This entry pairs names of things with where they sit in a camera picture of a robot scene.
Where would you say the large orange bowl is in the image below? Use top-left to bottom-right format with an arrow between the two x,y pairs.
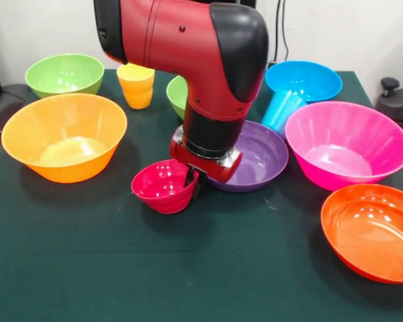
1,93 -> 128,184

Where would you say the black wall cable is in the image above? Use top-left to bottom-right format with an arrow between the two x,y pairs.
268,0 -> 289,66

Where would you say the black stand base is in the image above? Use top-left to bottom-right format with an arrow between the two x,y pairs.
0,83 -> 33,135
375,77 -> 403,123

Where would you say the small crimson bowl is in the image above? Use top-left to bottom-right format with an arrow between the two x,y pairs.
130,158 -> 201,215

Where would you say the yellow cup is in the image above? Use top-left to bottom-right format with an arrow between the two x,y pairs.
116,63 -> 156,110

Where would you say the orange-red shallow bowl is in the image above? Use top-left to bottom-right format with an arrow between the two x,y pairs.
320,183 -> 403,284

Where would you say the dark green table cloth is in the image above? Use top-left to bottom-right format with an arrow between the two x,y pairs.
0,68 -> 403,322

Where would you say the large magenta bowl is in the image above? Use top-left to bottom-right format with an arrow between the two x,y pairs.
284,101 -> 403,192

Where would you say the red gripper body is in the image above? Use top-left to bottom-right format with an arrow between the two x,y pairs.
169,127 -> 243,184

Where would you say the blue cup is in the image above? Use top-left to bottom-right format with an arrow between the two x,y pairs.
261,89 -> 308,140

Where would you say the purple bowl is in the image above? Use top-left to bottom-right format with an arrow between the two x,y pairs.
206,119 -> 289,193

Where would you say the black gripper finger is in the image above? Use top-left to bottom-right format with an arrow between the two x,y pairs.
193,172 -> 208,199
184,166 -> 199,189

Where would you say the green bowl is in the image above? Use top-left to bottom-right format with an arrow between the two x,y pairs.
24,53 -> 105,99
165,75 -> 189,121

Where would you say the blue bowl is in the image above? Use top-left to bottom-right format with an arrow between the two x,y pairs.
264,60 -> 343,103

